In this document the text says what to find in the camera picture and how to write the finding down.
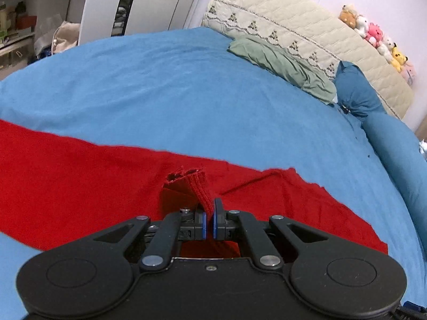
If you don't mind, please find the red knit garment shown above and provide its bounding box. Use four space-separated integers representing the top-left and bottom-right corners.
1 121 388 253

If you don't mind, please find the blue bed sheet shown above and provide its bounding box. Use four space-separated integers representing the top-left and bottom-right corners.
1 27 426 319

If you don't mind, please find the green folded cloth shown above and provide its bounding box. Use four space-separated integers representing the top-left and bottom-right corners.
228 35 338 105

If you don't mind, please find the dark blue pillow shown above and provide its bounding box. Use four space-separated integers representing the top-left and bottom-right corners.
334 61 386 121

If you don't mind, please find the blue rolled duvet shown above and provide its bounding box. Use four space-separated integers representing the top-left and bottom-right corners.
363 113 426 245

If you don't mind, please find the cream quilted headboard cover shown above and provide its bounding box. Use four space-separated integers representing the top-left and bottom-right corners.
202 0 413 119

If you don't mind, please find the beige tote bag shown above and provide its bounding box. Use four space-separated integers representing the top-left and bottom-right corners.
51 21 80 55

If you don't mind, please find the white wardrobe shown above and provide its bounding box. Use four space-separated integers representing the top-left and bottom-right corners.
79 0 200 45

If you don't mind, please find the yellow plush toy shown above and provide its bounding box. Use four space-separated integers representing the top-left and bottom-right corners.
391 44 408 73

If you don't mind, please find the pink plush toy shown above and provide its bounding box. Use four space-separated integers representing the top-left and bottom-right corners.
365 22 383 49

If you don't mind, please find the brown plush toy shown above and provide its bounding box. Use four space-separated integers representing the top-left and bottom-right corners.
339 4 358 29

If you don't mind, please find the white plush toy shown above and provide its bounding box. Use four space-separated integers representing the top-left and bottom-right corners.
355 14 369 38

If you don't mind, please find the white shelf unit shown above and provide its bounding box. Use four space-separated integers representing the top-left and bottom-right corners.
1 0 85 79

